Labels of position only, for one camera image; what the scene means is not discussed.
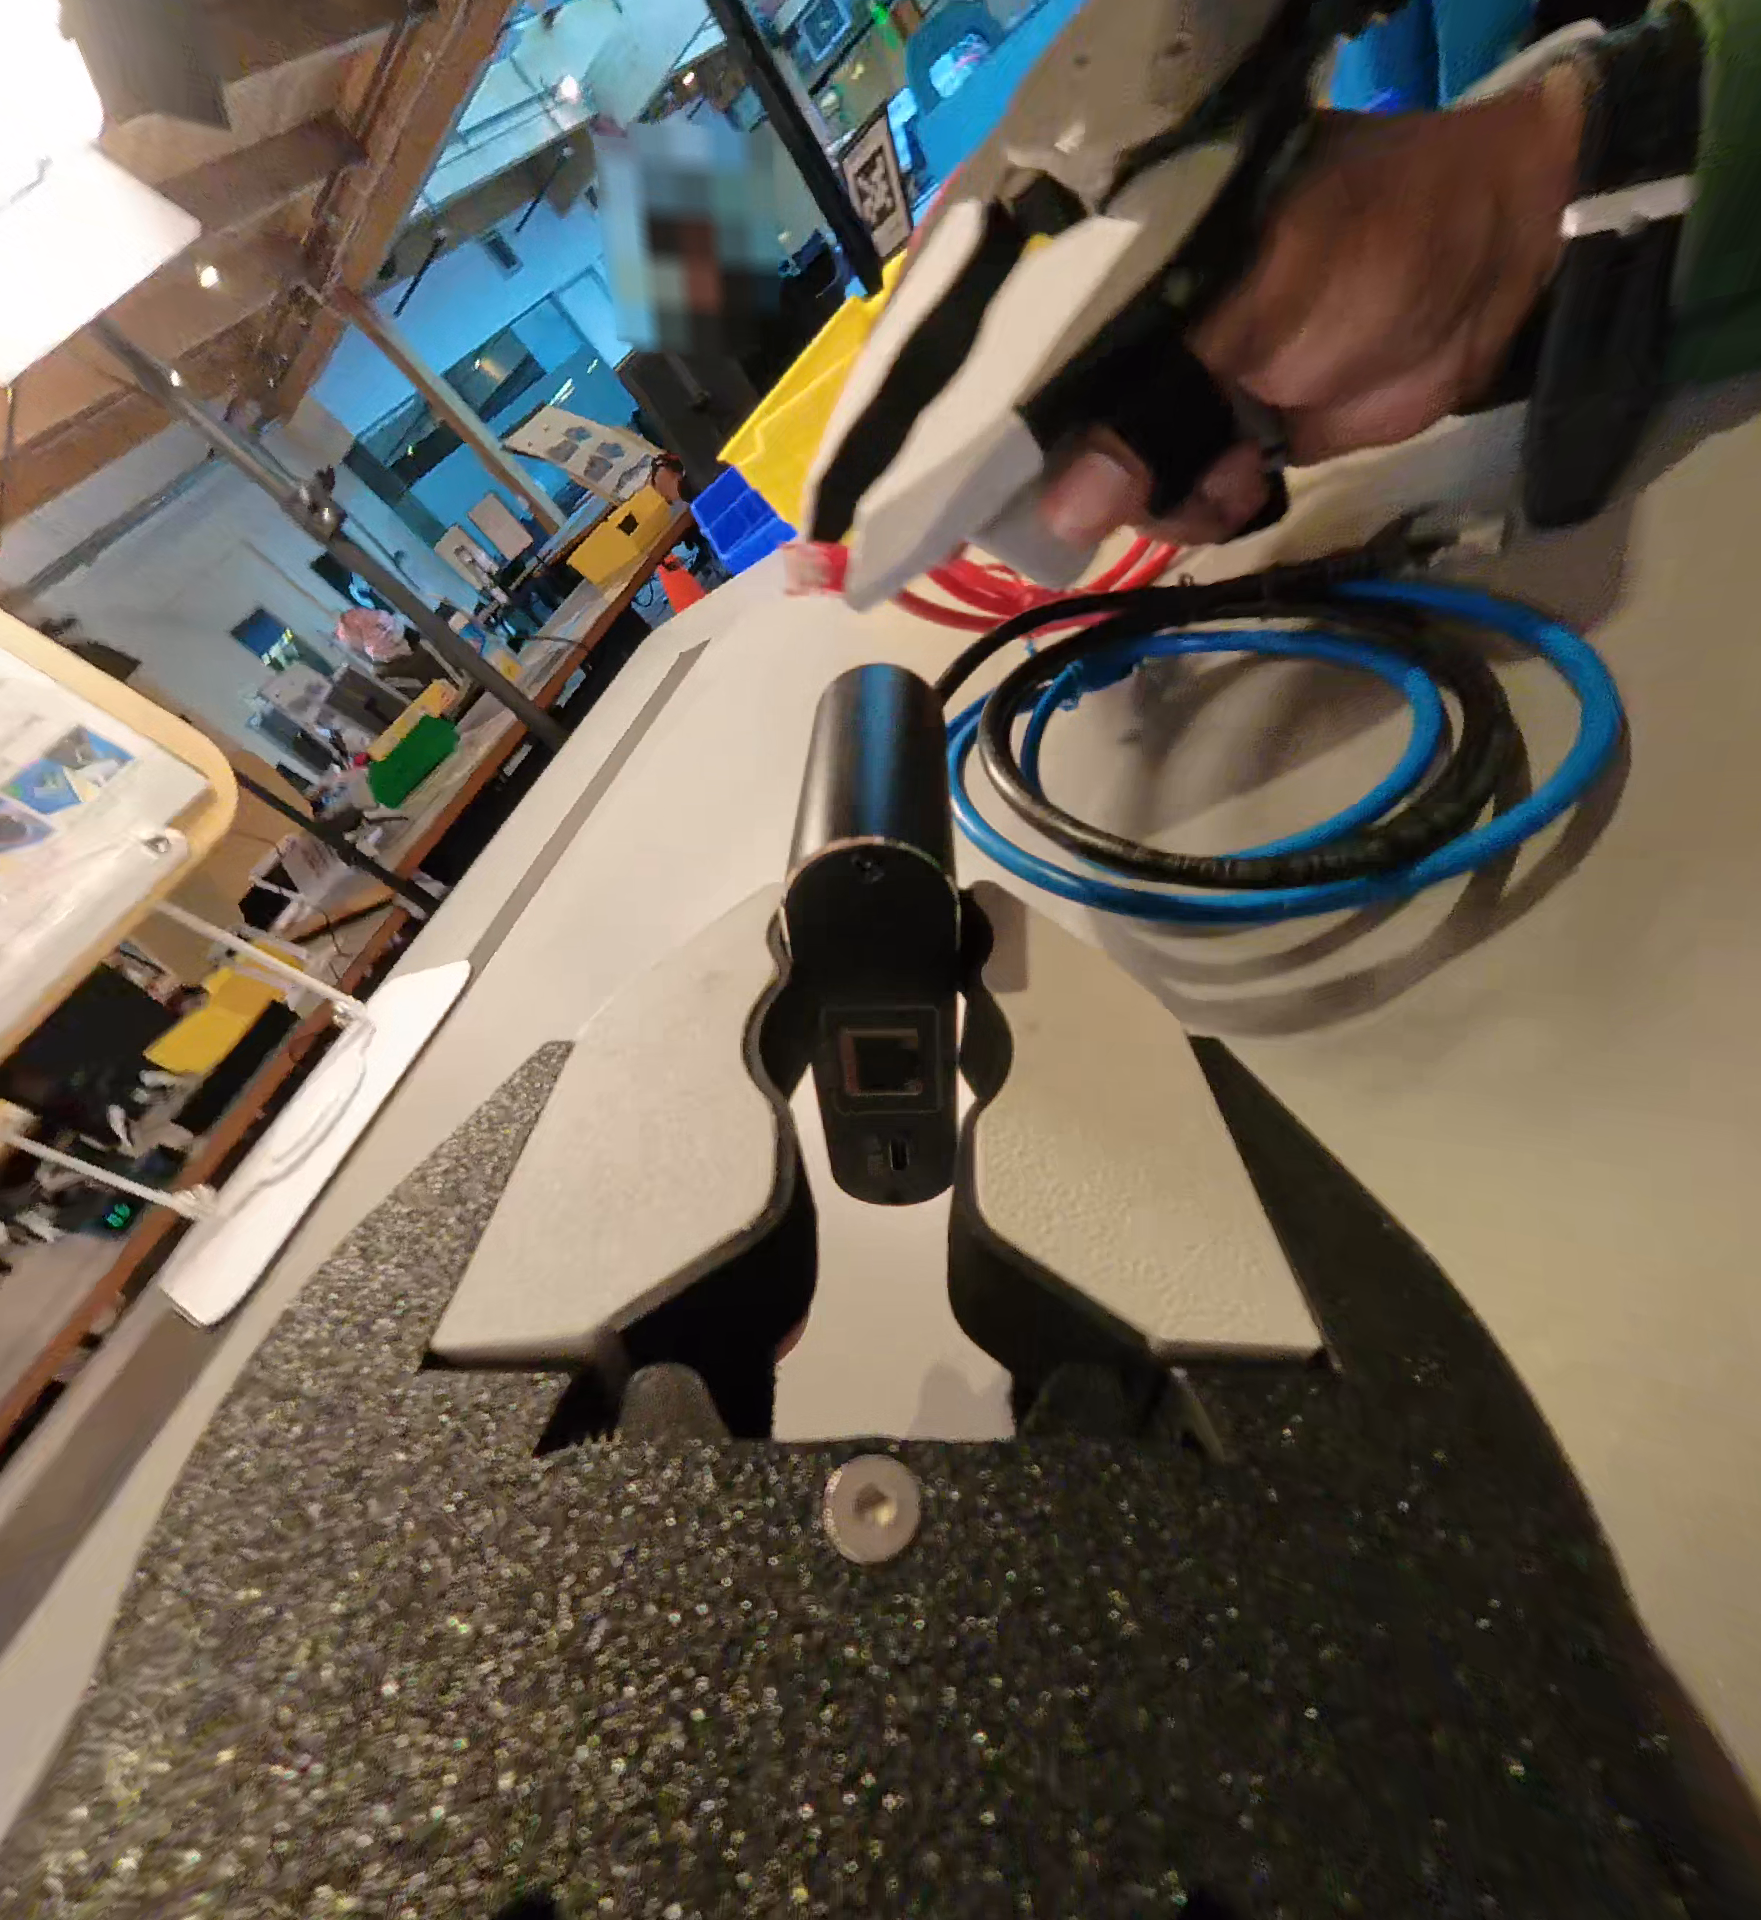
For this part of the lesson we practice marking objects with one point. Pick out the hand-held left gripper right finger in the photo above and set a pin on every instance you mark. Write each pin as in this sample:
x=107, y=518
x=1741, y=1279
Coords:
x=1121, y=1185

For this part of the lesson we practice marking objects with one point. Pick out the yellow plastic bin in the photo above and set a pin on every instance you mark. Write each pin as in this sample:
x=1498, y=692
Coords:
x=789, y=436

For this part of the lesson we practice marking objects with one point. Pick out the blue plastic bin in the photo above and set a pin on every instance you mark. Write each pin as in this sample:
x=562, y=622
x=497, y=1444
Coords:
x=740, y=522

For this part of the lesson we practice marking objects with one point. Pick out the orange traffic cone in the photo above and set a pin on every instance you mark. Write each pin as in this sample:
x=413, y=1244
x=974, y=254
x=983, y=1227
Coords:
x=682, y=587

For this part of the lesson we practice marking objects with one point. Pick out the white document stand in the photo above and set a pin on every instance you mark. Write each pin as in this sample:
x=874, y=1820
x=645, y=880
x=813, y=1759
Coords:
x=311, y=1139

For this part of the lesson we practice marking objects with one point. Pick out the black digital timer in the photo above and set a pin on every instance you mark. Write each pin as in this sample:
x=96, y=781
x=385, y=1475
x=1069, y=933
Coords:
x=118, y=1215

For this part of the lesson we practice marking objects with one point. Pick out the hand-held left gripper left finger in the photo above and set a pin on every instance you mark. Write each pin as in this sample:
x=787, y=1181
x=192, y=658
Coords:
x=641, y=1171

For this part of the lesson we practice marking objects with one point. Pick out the black and white marker tag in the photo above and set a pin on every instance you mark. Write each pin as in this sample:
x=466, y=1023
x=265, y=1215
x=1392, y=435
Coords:
x=876, y=180

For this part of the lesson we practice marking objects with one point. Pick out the black ethernet switch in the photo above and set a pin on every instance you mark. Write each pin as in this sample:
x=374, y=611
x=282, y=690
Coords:
x=873, y=781

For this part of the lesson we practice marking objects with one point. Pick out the green plastic bin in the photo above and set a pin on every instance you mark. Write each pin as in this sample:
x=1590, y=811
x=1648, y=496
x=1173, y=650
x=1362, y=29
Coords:
x=413, y=765

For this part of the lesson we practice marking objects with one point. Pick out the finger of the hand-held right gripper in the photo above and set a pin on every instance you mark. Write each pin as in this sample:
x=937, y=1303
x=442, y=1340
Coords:
x=955, y=451
x=897, y=330

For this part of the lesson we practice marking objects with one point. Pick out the printed instruction sheet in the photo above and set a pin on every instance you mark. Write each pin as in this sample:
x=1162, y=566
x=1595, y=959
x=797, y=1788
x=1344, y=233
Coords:
x=11, y=840

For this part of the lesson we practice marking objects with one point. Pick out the small yellow bin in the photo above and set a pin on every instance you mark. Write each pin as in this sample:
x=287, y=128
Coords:
x=220, y=1027

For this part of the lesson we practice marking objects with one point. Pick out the grey light stand pole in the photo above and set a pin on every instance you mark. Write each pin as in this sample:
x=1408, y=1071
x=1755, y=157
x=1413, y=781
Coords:
x=321, y=511

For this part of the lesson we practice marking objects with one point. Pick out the black pole stand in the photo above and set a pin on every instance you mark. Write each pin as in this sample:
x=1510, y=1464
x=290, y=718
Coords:
x=789, y=120

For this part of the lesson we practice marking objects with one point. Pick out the studio light panel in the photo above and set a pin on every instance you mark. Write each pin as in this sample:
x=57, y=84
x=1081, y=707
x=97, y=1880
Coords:
x=41, y=224

